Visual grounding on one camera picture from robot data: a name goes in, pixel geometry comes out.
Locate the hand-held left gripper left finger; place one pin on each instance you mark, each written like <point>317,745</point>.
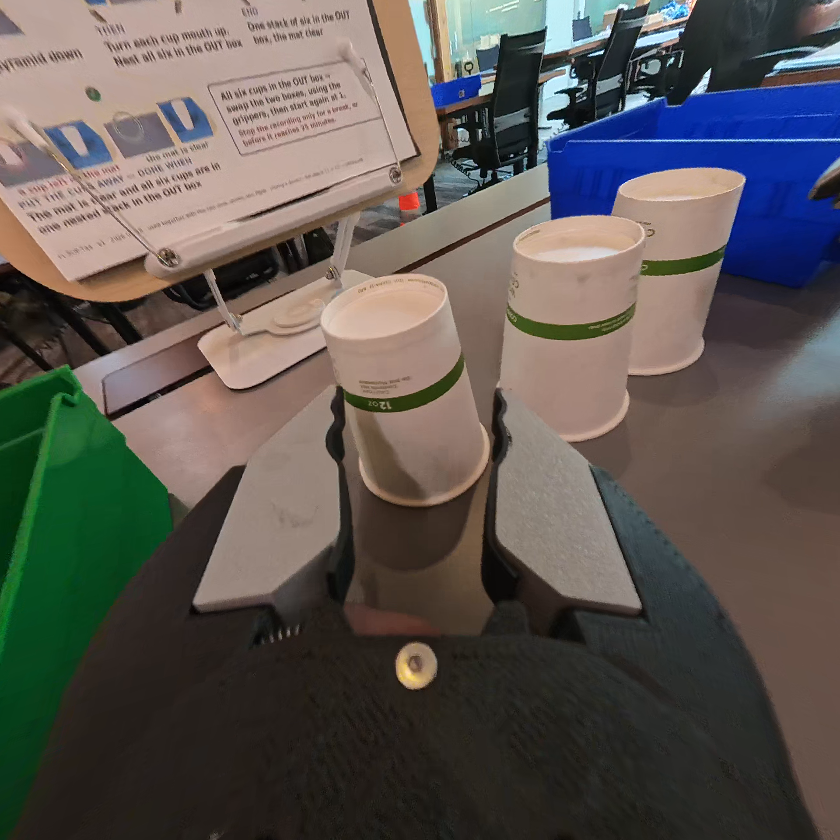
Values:
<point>275,525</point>

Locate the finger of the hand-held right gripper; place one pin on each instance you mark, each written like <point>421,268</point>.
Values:
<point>830,187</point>

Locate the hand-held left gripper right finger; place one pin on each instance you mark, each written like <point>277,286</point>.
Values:
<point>558,525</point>

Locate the white paper cup green band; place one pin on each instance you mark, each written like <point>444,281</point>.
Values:
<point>669,315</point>
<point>564,367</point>
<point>407,341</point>

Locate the green plastic bin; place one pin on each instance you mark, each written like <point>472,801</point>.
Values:
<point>65,525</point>

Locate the large blue plastic bin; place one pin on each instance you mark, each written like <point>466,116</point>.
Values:
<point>774,197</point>

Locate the black office chair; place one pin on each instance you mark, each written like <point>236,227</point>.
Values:
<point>518,98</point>
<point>610,72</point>

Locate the orange traffic cone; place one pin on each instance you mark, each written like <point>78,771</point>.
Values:
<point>409,200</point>

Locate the small blue bin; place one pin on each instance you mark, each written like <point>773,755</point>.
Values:
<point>456,92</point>

